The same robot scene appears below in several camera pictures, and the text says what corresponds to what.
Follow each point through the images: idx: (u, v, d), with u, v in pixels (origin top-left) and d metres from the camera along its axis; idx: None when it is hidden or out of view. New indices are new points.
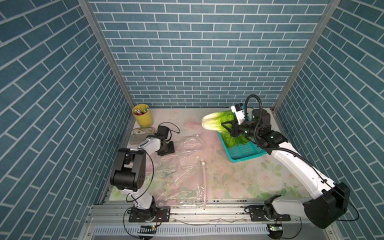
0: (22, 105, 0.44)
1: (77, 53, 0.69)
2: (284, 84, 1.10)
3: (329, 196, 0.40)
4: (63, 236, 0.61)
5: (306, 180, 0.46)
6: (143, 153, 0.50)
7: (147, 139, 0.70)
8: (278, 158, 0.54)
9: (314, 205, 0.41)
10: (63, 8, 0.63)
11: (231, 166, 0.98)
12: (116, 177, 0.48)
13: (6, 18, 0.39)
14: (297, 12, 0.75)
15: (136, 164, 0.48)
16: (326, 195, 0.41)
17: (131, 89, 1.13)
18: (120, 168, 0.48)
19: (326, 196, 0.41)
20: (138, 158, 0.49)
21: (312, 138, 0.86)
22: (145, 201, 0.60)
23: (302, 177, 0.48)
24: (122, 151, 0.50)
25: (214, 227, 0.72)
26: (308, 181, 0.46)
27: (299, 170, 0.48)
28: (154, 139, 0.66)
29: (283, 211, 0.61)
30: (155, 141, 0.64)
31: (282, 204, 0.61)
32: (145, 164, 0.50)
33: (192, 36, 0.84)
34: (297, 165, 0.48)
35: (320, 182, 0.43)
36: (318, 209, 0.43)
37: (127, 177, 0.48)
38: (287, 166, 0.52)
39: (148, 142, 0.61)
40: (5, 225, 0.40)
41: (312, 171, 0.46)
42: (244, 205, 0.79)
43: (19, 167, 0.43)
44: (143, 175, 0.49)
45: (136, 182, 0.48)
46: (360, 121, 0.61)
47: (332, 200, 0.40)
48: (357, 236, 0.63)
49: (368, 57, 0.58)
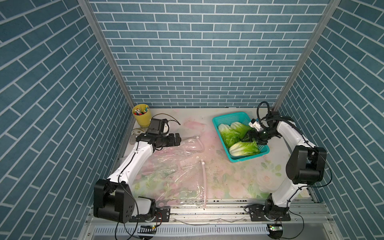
0: (22, 105, 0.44)
1: (77, 53, 0.69)
2: (284, 85, 1.10)
3: (301, 148, 0.51)
4: (63, 236, 0.61)
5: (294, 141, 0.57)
6: (123, 189, 0.40)
7: (135, 151, 0.53)
8: (280, 131, 0.67)
9: (292, 160, 0.54)
10: (62, 8, 0.61)
11: (231, 166, 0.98)
12: (100, 209, 0.42)
13: (6, 18, 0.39)
14: (297, 12, 0.75)
15: (118, 201, 0.41)
16: (300, 147, 0.52)
17: (131, 89, 1.13)
18: (102, 204, 0.41)
19: (300, 147, 0.52)
20: (119, 197, 0.40)
21: (312, 137, 0.87)
22: (143, 207, 0.59)
23: (292, 141, 0.58)
24: (99, 188, 0.41)
25: (214, 227, 0.72)
26: (294, 140, 0.57)
27: (290, 134, 0.60)
28: (141, 150, 0.53)
29: (279, 200, 0.64)
30: (141, 153, 0.52)
31: (279, 191, 0.65)
32: (130, 196, 0.42)
33: (192, 36, 0.84)
34: (290, 131, 0.61)
35: (303, 141, 0.55)
36: (293, 163, 0.53)
37: (113, 212, 0.42)
38: (285, 134, 0.64)
39: (133, 158, 0.50)
40: (5, 225, 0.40)
41: (300, 136, 0.57)
42: (244, 205, 0.79)
43: (19, 167, 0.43)
44: (132, 204, 0.44)
45: (123, 221, 0.41)
46: (360, 121, 0.61)
47: (304, 151, 0.49)
48: (357, 236, 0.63)
49: (368, 57, 0.58)
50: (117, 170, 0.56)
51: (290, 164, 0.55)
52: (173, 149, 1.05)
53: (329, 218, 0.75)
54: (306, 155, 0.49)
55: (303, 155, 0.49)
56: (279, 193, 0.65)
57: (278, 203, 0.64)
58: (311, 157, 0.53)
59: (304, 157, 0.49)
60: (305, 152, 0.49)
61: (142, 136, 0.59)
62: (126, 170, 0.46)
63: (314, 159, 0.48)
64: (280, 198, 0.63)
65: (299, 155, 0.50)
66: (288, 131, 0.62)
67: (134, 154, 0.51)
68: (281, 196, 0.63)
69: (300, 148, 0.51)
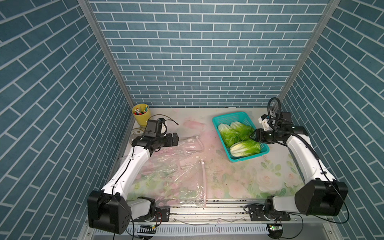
0: (22, 105, 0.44)
1: (77, 53, 0.69)
2: (284, 85, 1.10)
3: (320, 185, 0.42)
4: (63, 236, 0.61)
5: (307, 168, 0.48)
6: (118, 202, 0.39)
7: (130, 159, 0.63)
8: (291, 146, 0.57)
9: (305, 193, 0.46)
10: (63, 8, 0.63)
11: (231, 166, 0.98)
12: (96, 221, 0.41)
13: (6, 18, 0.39)
14: (297, 12, 0.75)
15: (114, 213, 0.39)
16: (316, 182, 0.43)
17: (131, 89, 1.13)
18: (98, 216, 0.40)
19: (317, 183, 0.42)
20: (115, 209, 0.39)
21: (312, 137, 0.87)
22: (141, 211, 0.57)
23: (305, 167, 0.49)
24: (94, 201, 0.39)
25: (214, 227, 0.72)
26: (308, 169, 0.48)
27: (304, 158, 0.50)
28: (137, 156, 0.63)
29: (280, 208, 0.63)
30: (137, 160, 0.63)
31: (281, 201, 0.63)
32: (127, 207, 0.41)
33: (192, 36, 0.84)
34: (305, 154, 0.50)
35: (319, 172, 0.45)
36: (305, 196, 0.45)
37: (108, 223, 0.41)
38: (297, 154, 0.54)
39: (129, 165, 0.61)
40: (5, 225, 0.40)
41: (316, 163, 0.47)
42: (244, 205, 0.79)
43: (19, 167, 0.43)
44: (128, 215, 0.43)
45: (120, 232, 0.40)
46: (360, 121, 0.61)
47: (321, 189, 0.41)
48: (357, 236, 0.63)
49: (368, 57, 0.58)
50: (112, 180, 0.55)
51: (302, 194, 0.47)
52: (173, 149, 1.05)
53: (329, 218, 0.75)
54: (323, 193, 0.41)
55: (320, 194, 0.41)
56: (281, 203, 0.62)
57: (277, 209, 0.65)
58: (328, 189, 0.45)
59: (320, 195, 0.41)
60: (323, 190, 0.41)
61: (138, 140, 0.57)
62: (121, 180, 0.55)
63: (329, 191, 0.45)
64: (282, 209, 0.61)
65: (315, 194, 0.41)
66: (302, 152, 0.52)
67: (130, 162, 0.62)
68: (283, 206, 0.61)
69: (317, 184, 0.42)
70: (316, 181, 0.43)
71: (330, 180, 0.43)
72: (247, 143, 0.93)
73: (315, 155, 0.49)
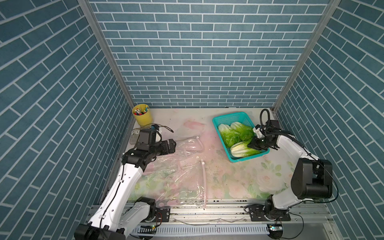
0: (22, 105, 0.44)
1: (77, 53, 0.69)
2: (284, 84, 1.10)
3: (306, 160, 0.48)
4: (63, 236, 0.61)
5: (296, 153, 0.55)
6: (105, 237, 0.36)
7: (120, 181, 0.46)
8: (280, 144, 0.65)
9: (297, 174, 0.50)
10: (62, 8, 0.61)
11: (230, 166, 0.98)
12: None
13: (6, 18, 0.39)
14: (297, 12, 0.75)
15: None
16: (304, 160, 0.49)
17: (131, 89, 1.13)
18: None
19: (305, 160, 0.49)
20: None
21: (312, 137, 0.87)
22: (141, 216, 0.58)
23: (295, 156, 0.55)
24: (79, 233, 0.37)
25: (214, 227, 0.72)
26: (297, 155, 0.54)
27: (292, 148, 0.57)
28: (128, 177, 0.46)
29: (279, 203, 0.64)
30: (129, 182, 0.46)
31: (281, 196, 0.63)
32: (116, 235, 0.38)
33: (192, 36, 0.84)
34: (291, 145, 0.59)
35: (305, 153, 0.53)
36: (299, 177, 0.49)
37: None
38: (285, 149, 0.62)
39: (119, 189, 0.44)
40: (5, 225, 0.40)
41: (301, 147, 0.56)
42: (244, 205, 0.79)
43: (19, 167, 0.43)
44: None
45: None
46: (360, 121, 0.61)
47: (309, 165, 0.46)
48: (357, 236, 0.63)
49: (368, 57, 0.58)
50: (100, 208, 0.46)
51: (295, 177, 0.51)
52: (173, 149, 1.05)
53: (329, 218, 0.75)
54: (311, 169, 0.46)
55: (309, 169, 0.46)
56: (280, 198, 0.63)
57: (277, 207, 0.65)
58: (317, 171, 0.50)
59: (309, 171, 0.46)
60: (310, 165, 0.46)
61: (129, 154, 0.52)
62: (110, 209, 0.40)
63: (320, 173, 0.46)
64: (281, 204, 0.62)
65: (304, 169, 0.47)
66: (288, 145, 0.60)
67: (120, 185, 0.45)
68: (281, 202, 0.62)
69: (304, 161, 0.48)
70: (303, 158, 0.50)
71: (316, 158, 0.50)
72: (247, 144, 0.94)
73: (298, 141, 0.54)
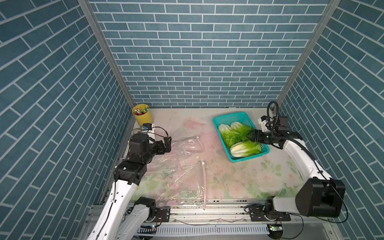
0: (22, 105, 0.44)
1: (77, 53, 0.69)
2: (284, 85, 1.10)
3: (317, 182, 0.43)
4: (63, 236, 0.61)
5: (304, 168, 0.50)
6: None
7: (111, 201, 0.43)
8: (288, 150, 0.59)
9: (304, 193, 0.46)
10: (62, 8, 0.61)
11: (231, 166, 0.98)
12: None
13: (6, 18, 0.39)
14: (297, 12, 0.75)
15: None
16: (314, 180, 0.43)
17: (131, 89, 1.13)
18: None
19: (315, 181, 0.43)
20: None
21: (312, 137, 0.87)
22: (140, 221, 0.58)
23: (303, 168, 0.50)
24: None
25: (214, 227, 0.72)
26: (305, 169, 0.49)
27: (301, 160, 0.52)
28: (120, 196, 0.44)
29: (281, 208, 0.62)
30: (122, 201, 0.43)
31: (282, 201, 0.62)
32: None
33: (192, 36, 0.84)
34: (300, 156, 0.52)
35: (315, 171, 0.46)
36: (306, 197, 0.45)
37: None
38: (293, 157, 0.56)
39: (111, 210, 0.42)
40: (5, 225, 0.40)
41: (312, 162, 0.49)
42: (244, 205, 0.79)
43: (19, 167, 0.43)
44: None
45: None
46: (360, 121, 0.61)
47: (319, 186, 0.42)
48: (357, 236, 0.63)
49: (368, 57, 0.58)
50: (92, 232, 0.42)
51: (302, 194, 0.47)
52: (173, 149, 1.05)
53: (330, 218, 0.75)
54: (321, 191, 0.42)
55: (318, 191, 0.42)
56: (281, 203, 0.62)
57: (277, 209, 0.65)
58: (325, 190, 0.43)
59: (318, 194, 0.42)
60: (321, 187, 0.42)
61: (121, 169, 0.48)
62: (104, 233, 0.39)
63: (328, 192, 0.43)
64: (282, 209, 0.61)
65: (313, 191, 0.42)
66: (298, 154, 0.54)
67: (112, 206, 0.42)
68: (283, 207, 0.61)
69: (314, 182, 0.43)
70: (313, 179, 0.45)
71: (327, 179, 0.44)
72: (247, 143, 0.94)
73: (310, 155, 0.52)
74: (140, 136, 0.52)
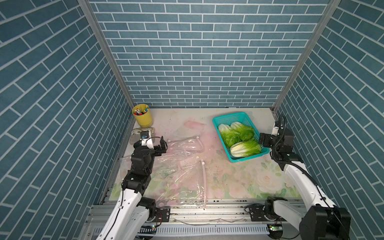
0: (22, 105, 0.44)
1: (77, 53, 0.69)
2: (284, 85, 1.10)
3: (320, 210, 0.41)
4: (63, 236, 0.61)
5: (306, 194, 0.48)
6: None
7: (119, 209, 0.47)
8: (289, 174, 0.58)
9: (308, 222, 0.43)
10: (62, 8, 0.61)
11: (231, 166, 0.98)
12: None
13: (6, 18, 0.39)
14: (297, 12, 0.75)
15: None
16: (317, 208, 0.43)
17: (131, 89, 1.13)
18: None
19: (317, 208, 0.42)
20: None
21: (312, 137, 0.87)
22: (141, 222, 0.59)
23: (304, 193, 0.49)
24: None
25: (214, 227, 0.72)
26: (307, 195, 0.48)
27: (303, 185, 0.50)
28: (127, 203, 0.48)
29: (280, 213, 0.62)
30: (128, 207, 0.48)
31: (283, 207, 0.61)
32: None
33: (192, 36, 0.84)
34: (302, 181, 0.51)
35: (318, 198, 0.45)
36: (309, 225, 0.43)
37: None
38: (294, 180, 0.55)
39: (118, 216, 0.46)
40: (5, 225, 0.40)
41: (314, 189, 0.47)
42: (244, 205, 0.79)
43: (19, 167, 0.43)
44: None
45: None
46: (360, 121, 0.61)
47: (322, 215, 0.40)
48: (357, 236, 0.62)
49: (368, 57, 0.58)
50: (100, 235, 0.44)
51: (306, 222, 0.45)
52: (173, 149, 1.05)
53: None
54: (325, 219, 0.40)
55: (322, 220, 0.40)
56: (282, 208, 0.62)
57: (277, 213, 0.64)
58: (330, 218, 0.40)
59: (323, 224, 0.40)
60: (325, 215, 0.40)
61: (129, 179, 0.54)
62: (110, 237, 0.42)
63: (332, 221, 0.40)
64: (281, 214, 0.62)
65: (317, 220, 0.40)
66: (300, 179, 0.52)
67: (119, 211, 0.47)
68: (283, 211, 0.61)
69: (317, 210, 0.41)
70: (316, 207, 0.43)
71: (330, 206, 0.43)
72: (247, 144, 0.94)
73: (312, 180, 0.50)
74: (142, 150, 0.55)
